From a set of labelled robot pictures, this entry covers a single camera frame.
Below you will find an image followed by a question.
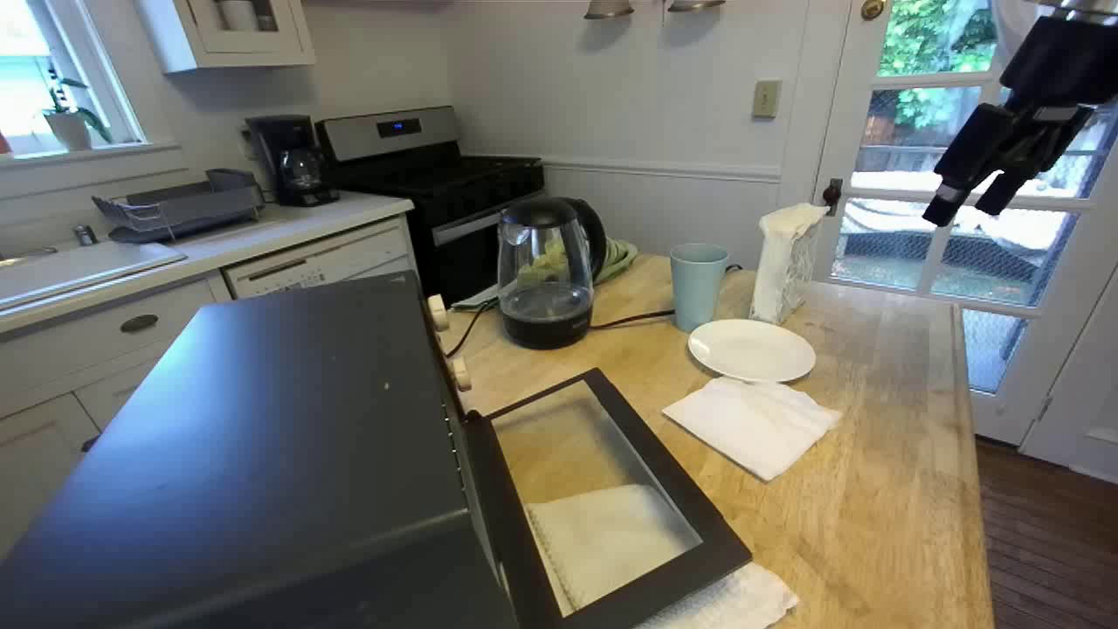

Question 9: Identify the black glass oven door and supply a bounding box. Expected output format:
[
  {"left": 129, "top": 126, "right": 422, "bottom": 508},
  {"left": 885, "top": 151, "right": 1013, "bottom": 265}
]
[{"left": 464, "top": 372, "right": 751, "bottom": 629}]

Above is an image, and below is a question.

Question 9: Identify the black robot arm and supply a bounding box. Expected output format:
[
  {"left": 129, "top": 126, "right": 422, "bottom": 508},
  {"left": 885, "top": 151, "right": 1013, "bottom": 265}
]
[{"left": 927, "top": 0, "right": 1118, "bottom": 228}]

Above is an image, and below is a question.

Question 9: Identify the white napkin near door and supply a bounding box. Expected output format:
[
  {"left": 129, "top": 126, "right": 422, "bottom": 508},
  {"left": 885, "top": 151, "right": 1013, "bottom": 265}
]
[{"left": 639, "top": 563, "right": 801, "bottom": 629}]

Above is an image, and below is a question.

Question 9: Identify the white glass paned door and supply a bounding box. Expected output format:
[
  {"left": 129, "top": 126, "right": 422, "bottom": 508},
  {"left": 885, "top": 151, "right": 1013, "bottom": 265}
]
[{"left": 806, "top": 0, "right": 1118, "bottom": 443}]

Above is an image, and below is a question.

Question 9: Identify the glass electric kettle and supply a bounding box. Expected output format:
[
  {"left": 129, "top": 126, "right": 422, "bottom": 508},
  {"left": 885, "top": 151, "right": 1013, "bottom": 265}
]
[{"left": 495, "top": 197, "right": 608, "bottom": 349}]

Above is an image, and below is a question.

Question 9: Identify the light blue plastic cup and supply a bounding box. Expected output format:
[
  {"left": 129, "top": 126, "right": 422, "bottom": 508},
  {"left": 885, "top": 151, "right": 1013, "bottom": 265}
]
[{"left": 671, "top": 244, "right": 728, "bottom": 332}]

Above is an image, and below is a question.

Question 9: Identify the white round plate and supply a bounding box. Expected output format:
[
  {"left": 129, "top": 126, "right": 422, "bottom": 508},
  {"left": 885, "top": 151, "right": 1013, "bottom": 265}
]
[{"left": 690, "top": 317, "right": 816, "bottom": 380}]

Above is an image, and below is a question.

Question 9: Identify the black kitchen stove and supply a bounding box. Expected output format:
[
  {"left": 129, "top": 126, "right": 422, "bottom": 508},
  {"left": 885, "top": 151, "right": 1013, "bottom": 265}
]
[{"left": 317, "top": 106, "right": 544, "bottom": 301}]

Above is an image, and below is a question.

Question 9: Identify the white paper napkin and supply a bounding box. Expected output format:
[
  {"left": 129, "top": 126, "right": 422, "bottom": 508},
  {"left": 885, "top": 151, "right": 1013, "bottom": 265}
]
[{"left": 663, "top": 377, "right": 840, "bottom": 481}]

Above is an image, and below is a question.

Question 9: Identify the black toaster oven body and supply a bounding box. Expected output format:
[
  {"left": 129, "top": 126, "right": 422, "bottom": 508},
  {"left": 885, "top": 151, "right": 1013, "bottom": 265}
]
[{"left": 0, "top": 273, "right": 514, "bottom": 629}]

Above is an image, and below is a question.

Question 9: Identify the black coffee maker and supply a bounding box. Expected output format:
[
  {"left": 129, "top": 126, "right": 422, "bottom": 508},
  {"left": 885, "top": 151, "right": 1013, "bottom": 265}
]
[{"left": 249, "top": 116, "right": 340, "bottom": 207}]

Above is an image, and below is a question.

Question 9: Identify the grey dish rack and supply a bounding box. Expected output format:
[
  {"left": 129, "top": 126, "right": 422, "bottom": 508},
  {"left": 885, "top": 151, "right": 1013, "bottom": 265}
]
[{"left": 94, "top": 169, "right": 267, "bottom": 244}]

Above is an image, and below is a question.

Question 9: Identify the white kitchen counter cabinet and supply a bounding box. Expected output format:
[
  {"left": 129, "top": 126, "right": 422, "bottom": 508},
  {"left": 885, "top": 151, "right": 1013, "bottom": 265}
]
[{"left": 0, "top": 197, "right": 412, "bottom": 555}]

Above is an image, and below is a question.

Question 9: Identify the potted plant on windowsill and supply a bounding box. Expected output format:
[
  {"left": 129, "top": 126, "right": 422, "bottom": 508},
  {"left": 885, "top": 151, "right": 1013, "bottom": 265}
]
[{"left": 41, "top": 66, "right": 111, "bottom": 155}]

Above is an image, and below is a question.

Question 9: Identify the black kettle power cord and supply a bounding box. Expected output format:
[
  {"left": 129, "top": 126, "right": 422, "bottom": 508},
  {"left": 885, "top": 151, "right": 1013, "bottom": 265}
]
[{"left": 440, "top": 301, "right": 678, "bottom": 363}]

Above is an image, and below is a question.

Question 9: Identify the beige wall light switch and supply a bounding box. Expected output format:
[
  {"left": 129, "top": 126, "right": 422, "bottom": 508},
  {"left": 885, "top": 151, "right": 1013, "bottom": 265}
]
[{"left": 751, "top": 80, "right": 783, "bottom": 123}]

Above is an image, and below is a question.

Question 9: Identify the white upper wall cabinet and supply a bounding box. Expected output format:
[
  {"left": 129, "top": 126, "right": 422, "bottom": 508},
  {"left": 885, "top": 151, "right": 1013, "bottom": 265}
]
[{"left": 137, "top": 0, "right": 316, "bottom": 74}]

